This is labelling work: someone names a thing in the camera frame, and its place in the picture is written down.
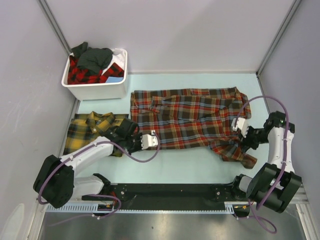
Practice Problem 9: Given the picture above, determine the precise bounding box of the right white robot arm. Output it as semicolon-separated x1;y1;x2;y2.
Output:
230;111;302;213

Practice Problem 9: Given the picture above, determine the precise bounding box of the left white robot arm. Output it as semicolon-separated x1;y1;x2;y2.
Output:
33;119;149;209

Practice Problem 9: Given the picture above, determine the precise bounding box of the white plastic laundry bin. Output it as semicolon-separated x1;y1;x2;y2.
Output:
61;51;129;101

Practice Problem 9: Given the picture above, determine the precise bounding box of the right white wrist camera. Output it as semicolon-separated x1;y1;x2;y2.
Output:
231;117;249;138

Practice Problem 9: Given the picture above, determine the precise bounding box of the aluminium frame rail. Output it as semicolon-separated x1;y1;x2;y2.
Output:
36;183;307;204

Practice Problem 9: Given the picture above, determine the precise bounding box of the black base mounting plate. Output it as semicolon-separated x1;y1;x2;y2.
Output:
81;182;261;217

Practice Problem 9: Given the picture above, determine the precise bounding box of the white shirt in bin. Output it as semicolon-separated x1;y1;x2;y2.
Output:
104;48;127;71

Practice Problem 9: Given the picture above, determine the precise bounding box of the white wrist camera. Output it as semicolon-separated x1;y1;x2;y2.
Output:
231;117;249;138
141;130;159;150

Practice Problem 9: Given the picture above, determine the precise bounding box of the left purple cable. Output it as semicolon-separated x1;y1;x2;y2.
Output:
37;131;162;227

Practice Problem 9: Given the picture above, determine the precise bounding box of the white slotted cable duct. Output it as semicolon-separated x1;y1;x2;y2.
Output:
46;203;235;214

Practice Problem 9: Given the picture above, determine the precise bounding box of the folded yellow plaid shirt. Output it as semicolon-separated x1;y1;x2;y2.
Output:
63;111;129;155

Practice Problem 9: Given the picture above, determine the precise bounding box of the red brown plaid shirt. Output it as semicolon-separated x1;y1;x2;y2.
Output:
130;87;257;169

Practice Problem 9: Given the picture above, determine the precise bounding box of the red black checked shirt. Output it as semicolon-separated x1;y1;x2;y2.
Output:
67;55;125;85

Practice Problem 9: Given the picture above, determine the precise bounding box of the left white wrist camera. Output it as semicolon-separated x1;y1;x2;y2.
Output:
141;130;159;150

